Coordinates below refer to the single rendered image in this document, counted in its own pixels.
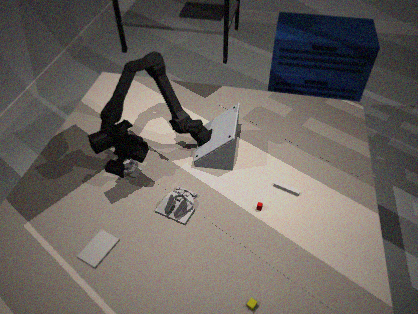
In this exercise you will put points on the grey flat bar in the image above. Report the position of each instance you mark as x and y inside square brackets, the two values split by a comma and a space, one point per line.
[287, 188]

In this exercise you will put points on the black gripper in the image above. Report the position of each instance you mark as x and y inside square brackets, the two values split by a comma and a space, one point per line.
[117, 167]

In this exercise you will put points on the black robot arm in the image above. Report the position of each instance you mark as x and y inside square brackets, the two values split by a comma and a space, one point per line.
[181, 122]

